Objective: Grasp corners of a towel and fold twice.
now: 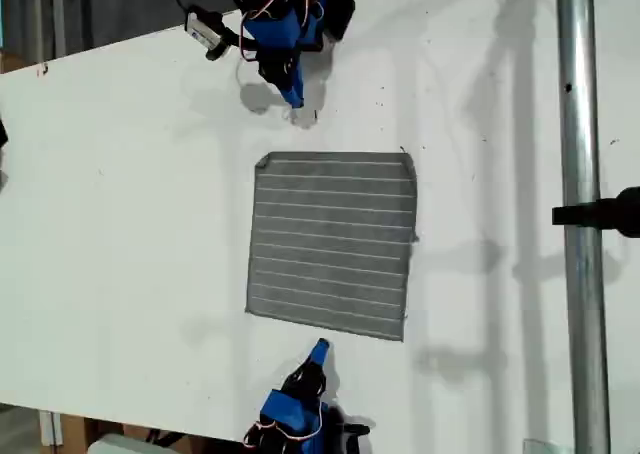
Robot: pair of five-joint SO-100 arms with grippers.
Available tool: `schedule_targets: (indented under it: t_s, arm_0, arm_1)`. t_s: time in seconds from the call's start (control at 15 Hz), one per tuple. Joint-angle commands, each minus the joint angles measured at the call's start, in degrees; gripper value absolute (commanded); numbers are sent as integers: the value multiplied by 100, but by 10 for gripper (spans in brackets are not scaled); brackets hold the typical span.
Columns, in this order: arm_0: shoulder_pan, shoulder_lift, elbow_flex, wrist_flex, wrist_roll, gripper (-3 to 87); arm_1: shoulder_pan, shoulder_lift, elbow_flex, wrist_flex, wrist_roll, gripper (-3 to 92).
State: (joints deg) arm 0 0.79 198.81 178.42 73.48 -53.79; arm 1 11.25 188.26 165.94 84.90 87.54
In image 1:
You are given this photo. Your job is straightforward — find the grey striped towel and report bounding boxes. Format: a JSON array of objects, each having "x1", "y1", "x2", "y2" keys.
[{"x1": 244, "y1": 148, "x2": 421, "y2": 345}]

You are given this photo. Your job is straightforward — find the white box under table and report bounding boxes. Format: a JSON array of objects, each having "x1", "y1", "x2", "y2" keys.
[{"x1": 86, "y1": 432, "x2": 194, "y2": 454}]

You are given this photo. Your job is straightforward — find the brown cardboard box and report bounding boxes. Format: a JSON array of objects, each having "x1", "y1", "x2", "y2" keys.
[{"x1": 48, "y1": 412, "x2": 151, "y2": 454}]

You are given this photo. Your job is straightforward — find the black clamp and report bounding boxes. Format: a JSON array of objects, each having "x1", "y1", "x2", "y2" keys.
[{"x1": 551, "y1": 185, "x2": 640, "y2": 241}]

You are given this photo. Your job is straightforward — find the gripper camera stalk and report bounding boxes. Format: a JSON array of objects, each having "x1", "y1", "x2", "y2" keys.
[{"x1": 219, "y1": 26, "x2": 259, "y2": 51}]

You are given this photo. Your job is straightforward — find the white table leg bracket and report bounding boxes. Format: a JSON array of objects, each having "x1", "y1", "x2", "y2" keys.
[{"x1": 38, "y1": 409, "x2": 64, "y2": 448}]

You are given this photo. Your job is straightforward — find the steel post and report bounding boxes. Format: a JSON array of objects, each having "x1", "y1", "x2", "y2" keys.
[{"x1": 554, "y1": 0, "x2": 613, "y2": 454}]

